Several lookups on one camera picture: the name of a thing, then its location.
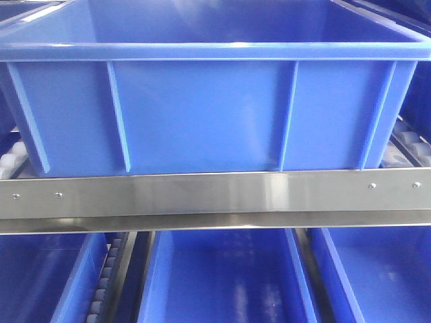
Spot large blue target box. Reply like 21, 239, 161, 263
1, 1, 430, 177

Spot blue bin lower middle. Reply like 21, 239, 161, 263
138, 229, 321, 322

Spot blue bin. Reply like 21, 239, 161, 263
308, 226, 430, 322
1, 234, 108, 322
138, 229, 321, 322

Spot lower steel rack bar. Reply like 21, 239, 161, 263
1, 168, 430, 234

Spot lower roller track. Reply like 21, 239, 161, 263
86, 232, 137, 322

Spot blue bin lower right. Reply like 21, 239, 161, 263
308, 226, 430, 322

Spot blue bin lower left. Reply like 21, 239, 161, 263
1, 234, 108, 322

